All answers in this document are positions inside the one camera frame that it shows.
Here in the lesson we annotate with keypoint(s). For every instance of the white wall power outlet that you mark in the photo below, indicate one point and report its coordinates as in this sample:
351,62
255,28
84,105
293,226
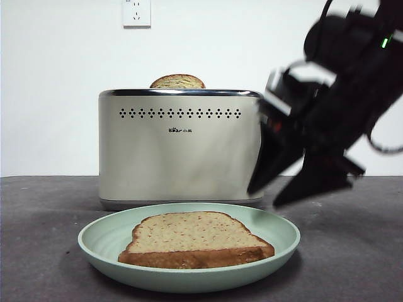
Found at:
137,14

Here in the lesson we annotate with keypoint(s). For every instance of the cream two-slot toaster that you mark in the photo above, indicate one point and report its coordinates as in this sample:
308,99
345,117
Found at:
179,157

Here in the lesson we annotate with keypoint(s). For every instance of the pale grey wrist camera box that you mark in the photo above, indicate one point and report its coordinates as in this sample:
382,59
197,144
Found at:
277,101

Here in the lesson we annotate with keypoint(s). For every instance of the toasted bread slice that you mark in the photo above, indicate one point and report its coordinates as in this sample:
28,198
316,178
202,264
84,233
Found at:
178,82
189,234

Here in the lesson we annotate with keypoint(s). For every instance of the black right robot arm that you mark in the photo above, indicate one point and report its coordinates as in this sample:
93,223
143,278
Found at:
349,63

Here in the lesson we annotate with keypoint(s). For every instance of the pale green round plate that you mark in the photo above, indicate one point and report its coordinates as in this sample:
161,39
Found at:
104,251

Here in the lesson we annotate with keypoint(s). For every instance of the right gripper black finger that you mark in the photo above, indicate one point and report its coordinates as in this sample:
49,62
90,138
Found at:
277,151
318,181

